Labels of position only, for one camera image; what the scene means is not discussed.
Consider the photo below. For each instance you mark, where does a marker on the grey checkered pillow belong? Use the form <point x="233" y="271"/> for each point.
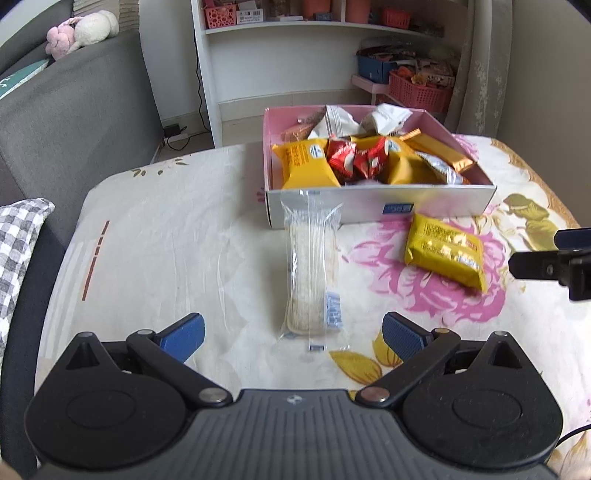
<point x="18" y="244"/>

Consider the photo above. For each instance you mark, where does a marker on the floral blanket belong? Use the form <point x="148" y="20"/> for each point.
<point x="184" y="230"/>

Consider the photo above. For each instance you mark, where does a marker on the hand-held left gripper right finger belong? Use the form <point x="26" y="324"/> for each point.
<point x="401" y="334"/>

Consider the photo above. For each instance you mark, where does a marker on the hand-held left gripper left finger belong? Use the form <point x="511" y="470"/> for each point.
<point x="182" y="337"/>

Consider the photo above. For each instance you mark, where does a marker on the white packet with orange wafers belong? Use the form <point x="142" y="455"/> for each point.
<point x="298" y="131"/>

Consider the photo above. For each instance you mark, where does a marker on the plain yellow snack packet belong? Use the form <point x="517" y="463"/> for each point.
<point x="406" y="166"/>

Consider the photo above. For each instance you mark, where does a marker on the small red basket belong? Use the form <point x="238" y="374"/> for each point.
<point x="396" y="17"/>

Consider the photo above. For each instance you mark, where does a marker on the red plastic basket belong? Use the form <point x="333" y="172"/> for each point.
<point x="415" y="94"/>

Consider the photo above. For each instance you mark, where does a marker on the small silver printed packet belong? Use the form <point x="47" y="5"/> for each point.
<point x="441" y="168"/>

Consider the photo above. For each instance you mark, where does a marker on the clear rice cracker packet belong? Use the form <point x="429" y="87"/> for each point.
<point x="307" y="277"/>

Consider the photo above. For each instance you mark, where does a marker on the blue storage box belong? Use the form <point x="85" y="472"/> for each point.
<point x="371" y="69"/>

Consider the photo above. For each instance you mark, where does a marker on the red snack packet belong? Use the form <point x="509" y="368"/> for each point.
<point x="341" y="159"/>
<point x="371" y="159"/>

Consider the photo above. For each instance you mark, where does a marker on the white labelled box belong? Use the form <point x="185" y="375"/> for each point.
<point x="250" y="14"/>

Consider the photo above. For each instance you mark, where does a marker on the pink perforated basket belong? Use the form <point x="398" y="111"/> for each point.
<point x="220" y="16"/>

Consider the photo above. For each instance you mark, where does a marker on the grey sofa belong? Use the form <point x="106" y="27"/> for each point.
<point x="83" y="115"/>

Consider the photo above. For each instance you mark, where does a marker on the teal cushion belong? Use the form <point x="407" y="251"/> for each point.
<point x="18" y="78"/>

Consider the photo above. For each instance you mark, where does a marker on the glossy yellow snack packet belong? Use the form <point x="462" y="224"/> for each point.
<point x="443" y="249"/>

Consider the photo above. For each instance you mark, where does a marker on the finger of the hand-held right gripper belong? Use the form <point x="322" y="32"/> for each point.
<point x="572" y="237"/>
<point x="535" y="265"/>

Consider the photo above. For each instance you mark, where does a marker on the orange pot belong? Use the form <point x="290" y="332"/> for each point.
<point x="358" y="11"/>
<point x="317" y="8"/>

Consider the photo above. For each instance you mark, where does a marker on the pink cardboard box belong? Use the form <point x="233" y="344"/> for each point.
<point x="360" y="207"/>

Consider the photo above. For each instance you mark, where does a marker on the beige patterned curtain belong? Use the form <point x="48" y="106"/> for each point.
<point x="485" y="69"/>

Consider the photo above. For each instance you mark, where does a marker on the white printed triangular packet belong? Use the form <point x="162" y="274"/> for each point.
<point x="339" y="120"/>
<point x="383" y="117"/>

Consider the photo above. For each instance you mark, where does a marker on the pink plush toy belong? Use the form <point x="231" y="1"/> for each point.
<point x="62" y="39"/>

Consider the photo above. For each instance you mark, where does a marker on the black power adapter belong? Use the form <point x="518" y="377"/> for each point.
<point x="173" y="129"/>

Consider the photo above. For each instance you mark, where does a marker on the pile of assorted snack packets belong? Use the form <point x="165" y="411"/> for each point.
<point x="429" y="74"/>

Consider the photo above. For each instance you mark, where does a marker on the white shelf unit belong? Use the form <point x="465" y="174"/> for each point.
<point x="277" y="64"/>

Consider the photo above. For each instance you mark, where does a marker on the orange snack packet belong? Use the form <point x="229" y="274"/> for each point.
<point x="443" y="150"/>

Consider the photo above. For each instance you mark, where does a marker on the large yellow snack packet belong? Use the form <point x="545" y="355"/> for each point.
<point x="304" y="161"/>

